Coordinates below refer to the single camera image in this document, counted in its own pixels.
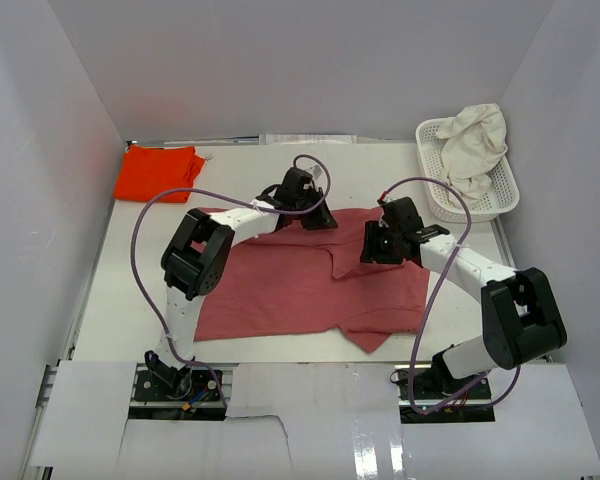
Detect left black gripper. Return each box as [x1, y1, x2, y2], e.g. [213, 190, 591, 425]
[292, 187, 337, 231]

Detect pink t-shirt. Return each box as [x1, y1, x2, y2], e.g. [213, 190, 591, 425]
[194, 208, 429, 353]

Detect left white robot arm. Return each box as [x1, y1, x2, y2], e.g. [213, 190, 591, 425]
[130, 164, 338, 399]

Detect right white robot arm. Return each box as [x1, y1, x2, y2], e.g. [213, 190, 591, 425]
[360, 197, 567, 399]

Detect papers at table back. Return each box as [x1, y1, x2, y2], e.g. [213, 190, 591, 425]
[259, 134, 357, 145]

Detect white perforated plastic basket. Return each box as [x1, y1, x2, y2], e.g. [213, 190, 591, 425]
[416, 114, 520, 223]

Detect white t-shirt in basket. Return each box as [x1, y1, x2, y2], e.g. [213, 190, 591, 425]
[436, 103, 508, 206]

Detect folded orange t-shirt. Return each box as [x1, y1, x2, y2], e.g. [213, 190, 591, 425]
[114, 145, 205, 203]

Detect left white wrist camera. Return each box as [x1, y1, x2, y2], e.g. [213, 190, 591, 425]
[305, 163, 325, 181]

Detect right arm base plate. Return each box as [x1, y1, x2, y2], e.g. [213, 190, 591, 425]
[389, 368, 495, 425]

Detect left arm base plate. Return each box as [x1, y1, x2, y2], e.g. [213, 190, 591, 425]
[128, 369, 226, 422]

